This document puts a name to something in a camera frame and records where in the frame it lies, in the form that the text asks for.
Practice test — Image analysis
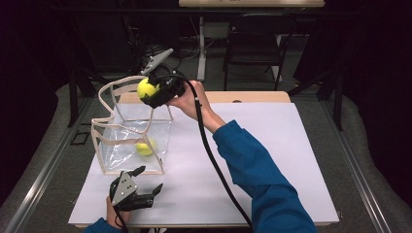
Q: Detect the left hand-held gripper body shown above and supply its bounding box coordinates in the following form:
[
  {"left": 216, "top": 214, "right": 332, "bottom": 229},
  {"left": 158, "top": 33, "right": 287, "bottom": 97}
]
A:
[{"left": 109, "top": 170, "right": 155, "bottom": 212}]

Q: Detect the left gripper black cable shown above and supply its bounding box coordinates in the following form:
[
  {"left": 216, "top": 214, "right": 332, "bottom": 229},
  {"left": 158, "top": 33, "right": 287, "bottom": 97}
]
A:
[{"left": 109, "top": 183, "right": 130, "bottom": 233}]

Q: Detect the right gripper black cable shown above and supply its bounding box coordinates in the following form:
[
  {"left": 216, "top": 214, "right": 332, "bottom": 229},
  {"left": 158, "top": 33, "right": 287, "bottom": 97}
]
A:
[{"left": 154, "top": 73, "right": 256, "bottom": 233}]

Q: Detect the yellow tennis ball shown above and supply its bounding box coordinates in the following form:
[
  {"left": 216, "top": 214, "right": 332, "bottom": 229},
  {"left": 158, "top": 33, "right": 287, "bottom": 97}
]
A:
[
  {"left": 136, "top": 78, "right": 161, "bottom": 100},
  {"left": 135, "top": 138, "right": 157, "bottom": 157}
]

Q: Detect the white-legged background desk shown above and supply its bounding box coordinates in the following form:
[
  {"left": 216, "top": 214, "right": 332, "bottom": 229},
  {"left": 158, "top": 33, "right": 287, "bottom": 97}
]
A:
[{"left": 178, "top": 0, "right": 326, "bottom": 83}]

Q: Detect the clear plastic bag beige trim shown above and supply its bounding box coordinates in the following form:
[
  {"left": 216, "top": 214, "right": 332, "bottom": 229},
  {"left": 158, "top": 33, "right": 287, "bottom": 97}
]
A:
[{"left": 90, "top": 75, "right": 174, "bottom": 176}]

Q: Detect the aluminium floor rail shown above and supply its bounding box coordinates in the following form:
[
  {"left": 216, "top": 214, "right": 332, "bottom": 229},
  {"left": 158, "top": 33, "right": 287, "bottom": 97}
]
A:
[
  {"left": 324, "top": 100, "right": 393, "bottom": 233},
  {"left": 3, "top": 96, "right": 95, "bottom": 233}
]

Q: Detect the dark curtain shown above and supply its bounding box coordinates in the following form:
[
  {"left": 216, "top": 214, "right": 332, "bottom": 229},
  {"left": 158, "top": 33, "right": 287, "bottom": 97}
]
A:
[
  {"left": 343, "top": 0, "right": 412, "bottom": 208},
  {"left": 0, "top": 0, "right": 71, "bottom": 205}
]

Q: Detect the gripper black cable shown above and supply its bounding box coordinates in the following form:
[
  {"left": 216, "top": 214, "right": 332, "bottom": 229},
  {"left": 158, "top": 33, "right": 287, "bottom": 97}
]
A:
[
  {"left": 154, "top": 73, "right": 256, "bottom": 233},
  {"left": 109, "top": 183, "right": 130, "bottom": 233}
]

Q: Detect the black folding chair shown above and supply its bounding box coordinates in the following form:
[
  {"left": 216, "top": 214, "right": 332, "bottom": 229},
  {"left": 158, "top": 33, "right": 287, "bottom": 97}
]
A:
[{"left": 223, "top": 13, "right": 297, "bottom": 91}]

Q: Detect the person's right hand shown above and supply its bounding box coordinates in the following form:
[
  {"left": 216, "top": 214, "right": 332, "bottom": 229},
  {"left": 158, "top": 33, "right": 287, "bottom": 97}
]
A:
[{"left": 166, "top": 80, "right": 212, "bottom": 122}]

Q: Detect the person's left hand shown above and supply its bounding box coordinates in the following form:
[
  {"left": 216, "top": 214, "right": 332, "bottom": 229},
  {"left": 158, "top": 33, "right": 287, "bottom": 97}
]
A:
[{"left": 106, "top": 195, "right": 133, "bottom": 229}]

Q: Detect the white table sheet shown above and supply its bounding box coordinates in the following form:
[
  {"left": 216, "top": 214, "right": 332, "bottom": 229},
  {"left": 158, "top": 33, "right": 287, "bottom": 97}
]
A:
[{"left": 68, "top": 102, "right": 340, "bottom": 226}]

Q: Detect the tangle of floor cables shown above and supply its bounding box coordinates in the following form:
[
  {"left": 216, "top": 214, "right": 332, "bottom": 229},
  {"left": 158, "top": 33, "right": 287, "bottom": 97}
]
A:
[{"left": 142, "top": 42, "right": 202, "bottom": 72}]

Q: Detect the black metal stand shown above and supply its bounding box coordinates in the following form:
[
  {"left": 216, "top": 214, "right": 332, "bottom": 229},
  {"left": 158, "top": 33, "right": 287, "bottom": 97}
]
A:
[
  {"left": 287, "top": 69, "right": 344, "bottom": 132},
  {"left": 67, "top": 18, "right": 111, "bottom": 128}
]

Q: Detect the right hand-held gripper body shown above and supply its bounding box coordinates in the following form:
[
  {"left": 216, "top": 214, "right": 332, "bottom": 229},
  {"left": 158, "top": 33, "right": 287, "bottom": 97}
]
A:
[{"left": 140, "top": 48, "right": 187, "bottom": 106}]

